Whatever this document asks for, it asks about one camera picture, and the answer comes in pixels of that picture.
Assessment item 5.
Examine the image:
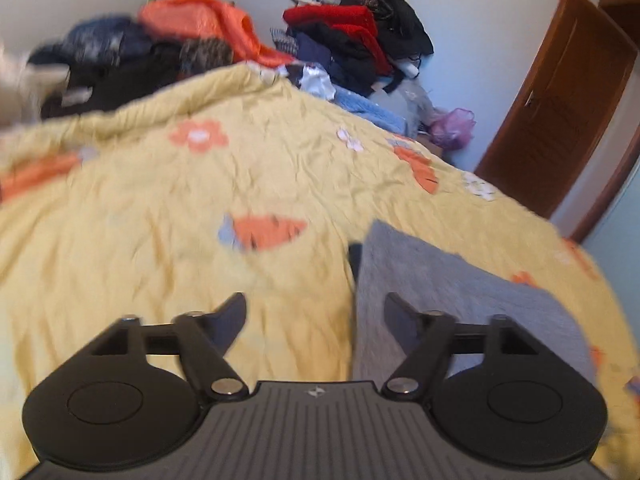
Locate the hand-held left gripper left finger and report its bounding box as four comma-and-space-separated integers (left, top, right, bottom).
92, 292, 249, 402

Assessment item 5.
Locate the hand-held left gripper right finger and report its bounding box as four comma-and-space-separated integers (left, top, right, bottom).
382, 292, 539, 402

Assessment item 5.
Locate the grey sweater with navy sleeves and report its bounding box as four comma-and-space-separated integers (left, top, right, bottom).
349, 219, 599, 387

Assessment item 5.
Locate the yellow carrot print blanket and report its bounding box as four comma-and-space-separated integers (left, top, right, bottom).
0, 61, 640, 480

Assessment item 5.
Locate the pink plastic bag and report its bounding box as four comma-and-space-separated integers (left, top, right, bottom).
429, 106, 477, 152

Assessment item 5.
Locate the light blue knit garment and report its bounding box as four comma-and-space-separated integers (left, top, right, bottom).
329, 84, 410, 137

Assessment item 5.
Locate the clear plastic bag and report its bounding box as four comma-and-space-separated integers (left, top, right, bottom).
392, 79, 443, 137

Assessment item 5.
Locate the white crumpled cloth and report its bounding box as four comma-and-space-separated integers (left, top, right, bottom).
291, 62, 338, 102

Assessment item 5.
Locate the brown wooden door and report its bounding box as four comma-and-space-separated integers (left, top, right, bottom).
474, 0, 640, 222

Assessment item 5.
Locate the black cloth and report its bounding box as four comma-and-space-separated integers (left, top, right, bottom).
41, 50, 193, 120

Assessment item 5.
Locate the leopard print cloth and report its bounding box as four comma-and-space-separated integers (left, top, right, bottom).
177, 36, 237, 75

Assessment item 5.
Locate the navy garment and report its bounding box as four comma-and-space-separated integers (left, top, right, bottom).
289, 25, 383, 97

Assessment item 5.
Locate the orange cloth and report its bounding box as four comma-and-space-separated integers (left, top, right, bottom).
137, 0, 297, 68

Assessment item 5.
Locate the black garment pile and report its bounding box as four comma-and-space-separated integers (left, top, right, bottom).
331, 0, 435, 60

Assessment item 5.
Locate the red knit garment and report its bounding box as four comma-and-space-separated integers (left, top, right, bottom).
282, 4, 395, 77

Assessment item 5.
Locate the beige cloth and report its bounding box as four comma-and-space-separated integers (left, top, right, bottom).
0, 41, 69, 127

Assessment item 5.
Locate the brown door frame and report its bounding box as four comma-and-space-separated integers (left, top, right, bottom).
569, 0, 640, 244

